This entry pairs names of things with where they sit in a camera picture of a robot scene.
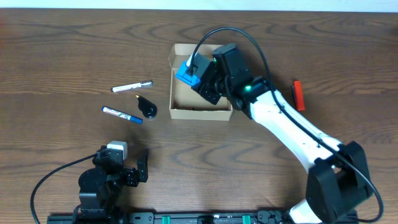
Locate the blue plastic ribbed block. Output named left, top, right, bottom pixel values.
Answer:
left=175, top=61, right=200, bottom=87

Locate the black correction tape dispenser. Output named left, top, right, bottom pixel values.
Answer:
left=136, top=95, right=157, bottom=119

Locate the blue capped whiteboard marker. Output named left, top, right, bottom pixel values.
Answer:
left=101, top=106, right=143, bottom=124

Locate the black capped whiteboard marker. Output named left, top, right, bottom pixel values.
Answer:
left=111, top=80, right=153, bottom=93

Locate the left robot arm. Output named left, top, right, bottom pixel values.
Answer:
left=72, top=146, right=149, bottom=224

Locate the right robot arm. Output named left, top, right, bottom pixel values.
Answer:
left=176, top=44, right=376, bottom=223

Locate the open cardboard box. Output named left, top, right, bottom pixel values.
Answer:
left=169, top=44, right=233, bottom=121

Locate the black aluminium mounting rail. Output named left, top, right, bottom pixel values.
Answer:
left=47, top=210, right=293, bottom=224

